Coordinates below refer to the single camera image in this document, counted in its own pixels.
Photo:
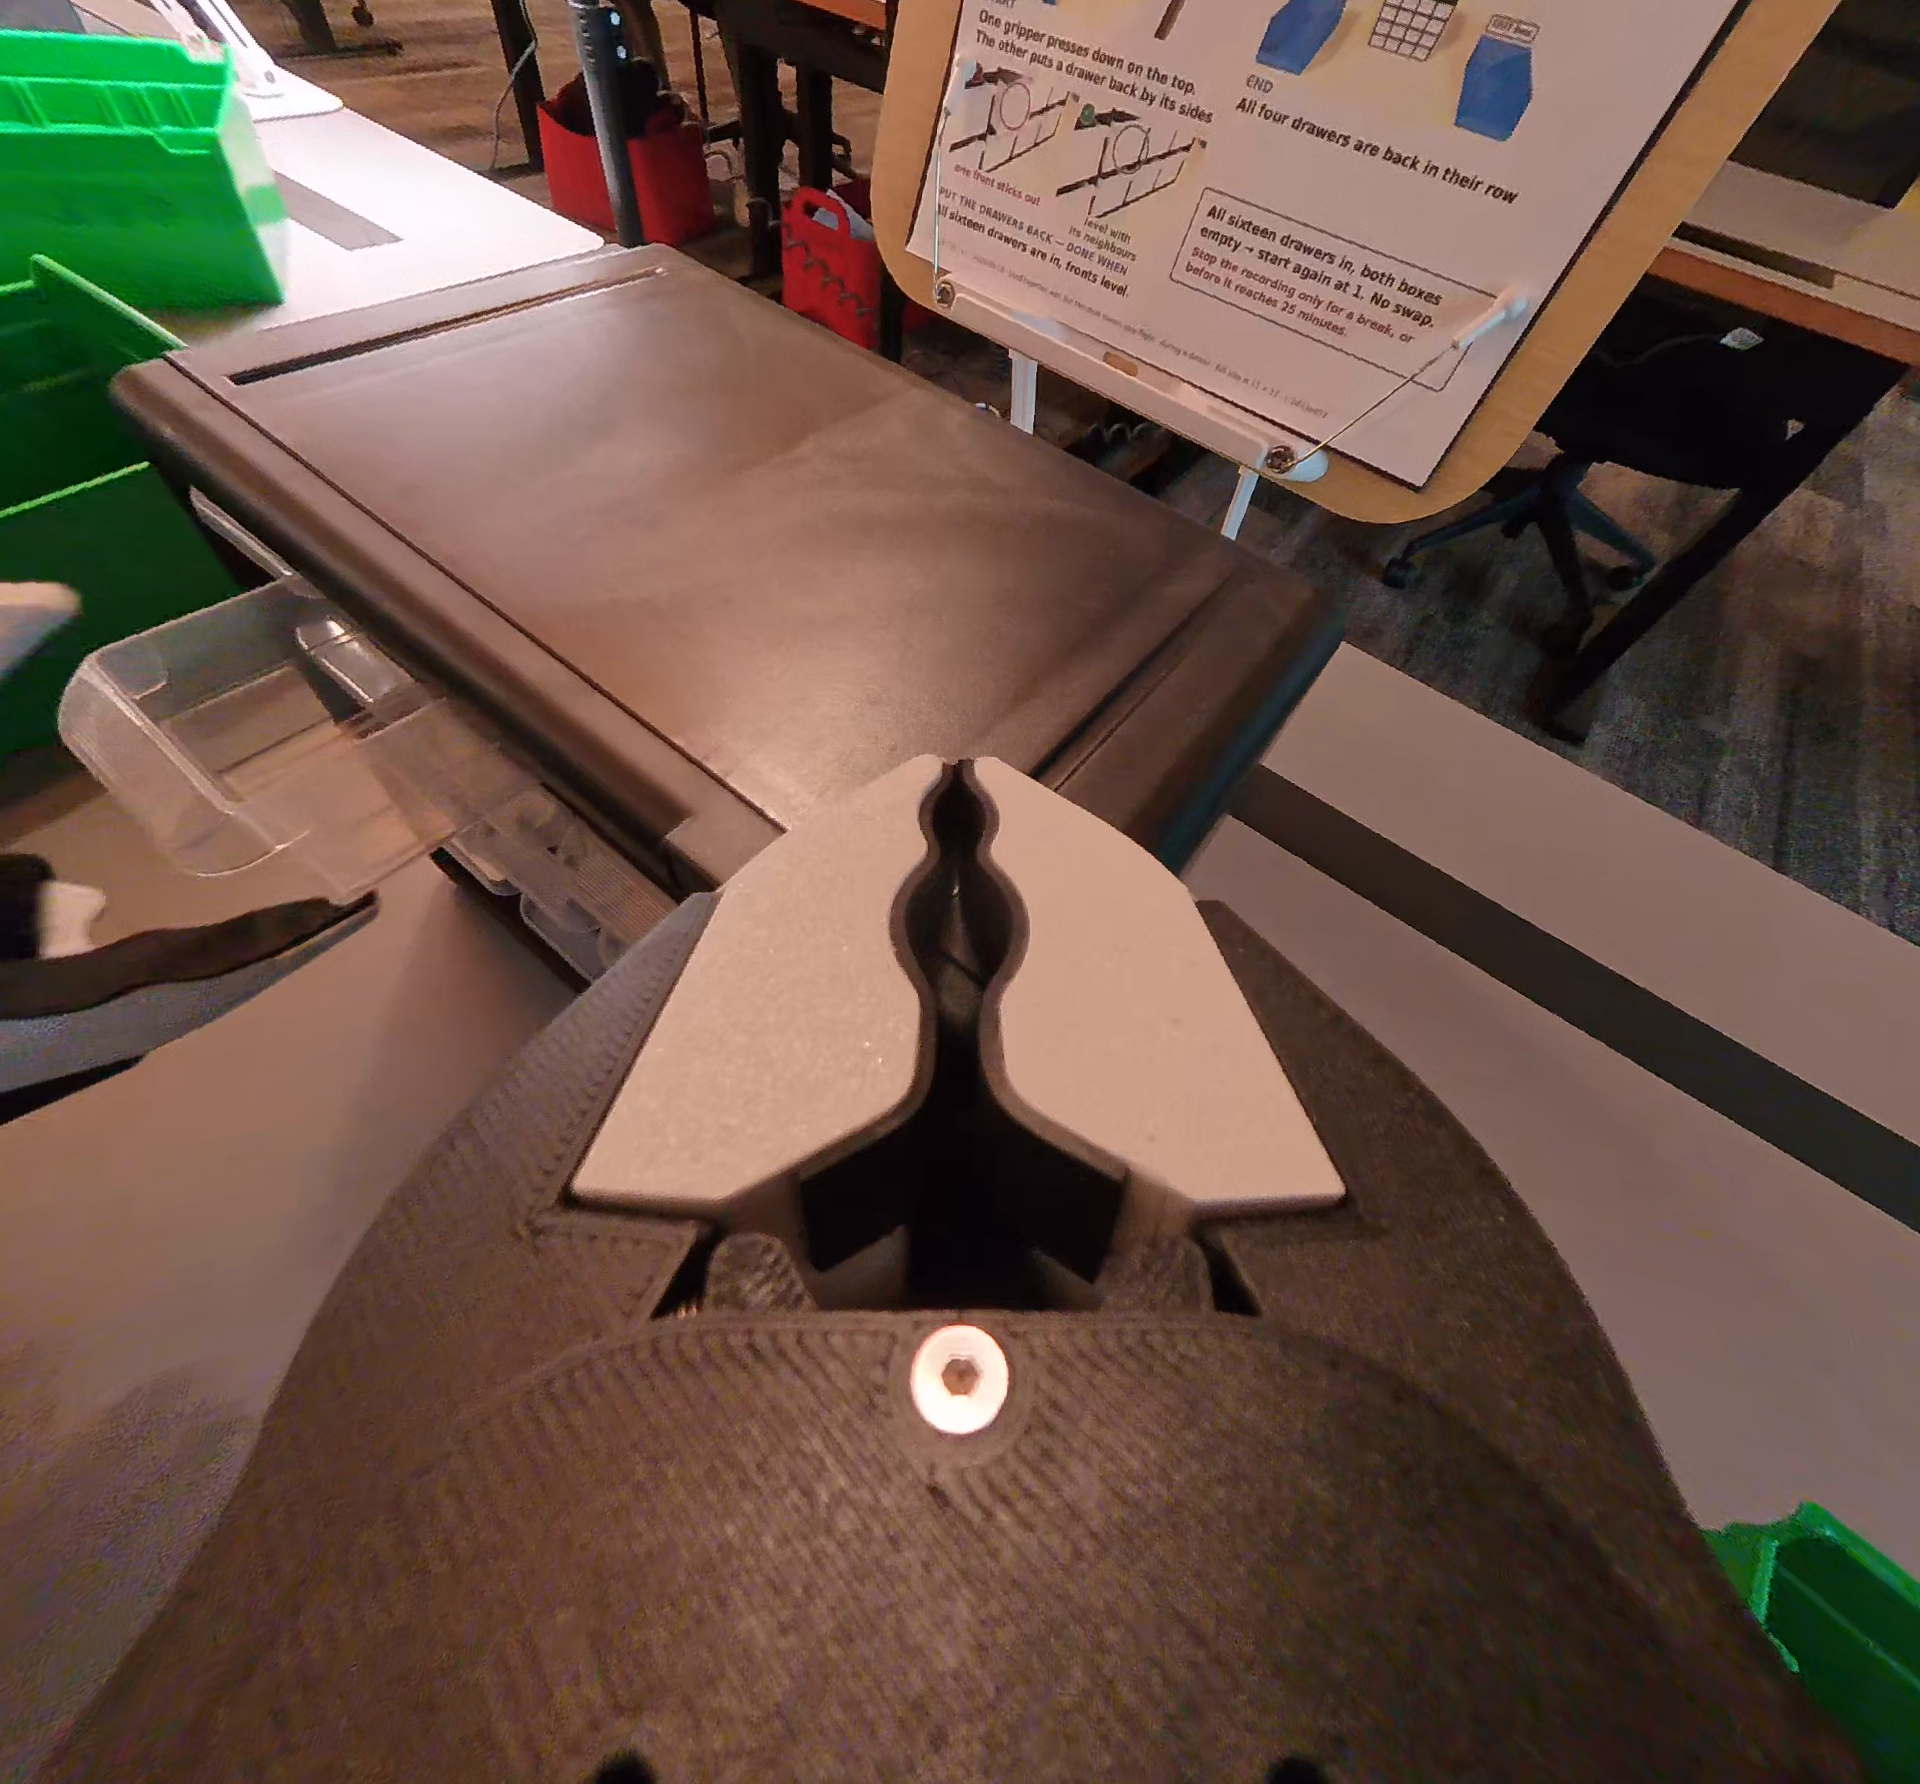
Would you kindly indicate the black drawer cabinet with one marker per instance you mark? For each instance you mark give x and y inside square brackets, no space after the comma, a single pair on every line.
[750,508]

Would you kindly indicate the white board stand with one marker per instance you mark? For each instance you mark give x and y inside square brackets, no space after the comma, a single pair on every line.
[1140,389]

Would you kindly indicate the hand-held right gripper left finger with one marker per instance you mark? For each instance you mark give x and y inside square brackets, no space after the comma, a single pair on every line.
[780,1034]

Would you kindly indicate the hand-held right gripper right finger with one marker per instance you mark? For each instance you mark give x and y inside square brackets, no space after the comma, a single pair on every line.
[1156,1048]

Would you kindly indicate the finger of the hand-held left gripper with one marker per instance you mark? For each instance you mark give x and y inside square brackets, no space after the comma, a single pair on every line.
[72,916]
[29,615]

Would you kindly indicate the instruction sheet on board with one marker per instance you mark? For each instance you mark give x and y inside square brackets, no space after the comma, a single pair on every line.
[917,88]

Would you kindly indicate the clear plastic drawer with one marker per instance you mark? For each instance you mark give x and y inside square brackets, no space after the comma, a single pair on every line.
[270,734]

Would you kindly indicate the grey metal pole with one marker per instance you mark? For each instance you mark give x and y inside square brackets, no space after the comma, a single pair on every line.
[600,43]

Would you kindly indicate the wooden table black legs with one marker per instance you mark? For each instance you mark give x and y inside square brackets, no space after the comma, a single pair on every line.
[1784,238]

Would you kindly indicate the green plastic bin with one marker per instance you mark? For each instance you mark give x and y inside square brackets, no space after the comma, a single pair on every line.
[1844,1621]
[119,194]
[90,524]

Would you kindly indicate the red bag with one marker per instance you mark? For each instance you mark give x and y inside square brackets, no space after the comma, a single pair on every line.
[818,269]
[629,187]

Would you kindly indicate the set of clear drawers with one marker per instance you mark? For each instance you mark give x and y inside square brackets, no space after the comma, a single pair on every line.
[570,898]

